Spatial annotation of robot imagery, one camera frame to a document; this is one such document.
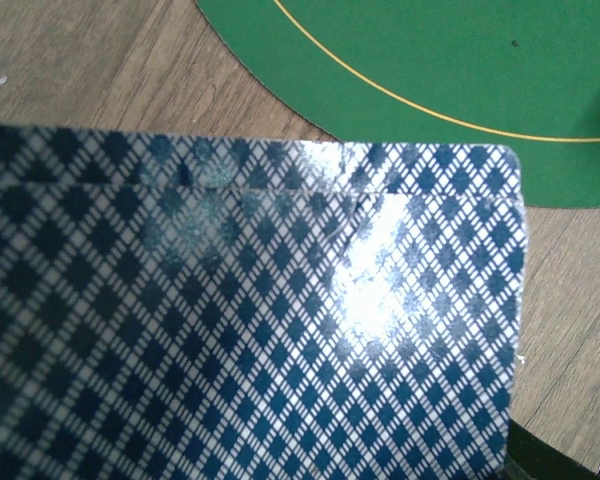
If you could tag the blue patterned card deck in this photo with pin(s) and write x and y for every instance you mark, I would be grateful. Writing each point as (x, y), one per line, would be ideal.
(186, 307)

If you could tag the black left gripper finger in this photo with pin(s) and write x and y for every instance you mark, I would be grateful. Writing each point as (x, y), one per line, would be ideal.
(528, 457)

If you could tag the round green poker mat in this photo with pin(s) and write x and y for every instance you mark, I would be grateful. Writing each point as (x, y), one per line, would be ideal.
(525, 74)

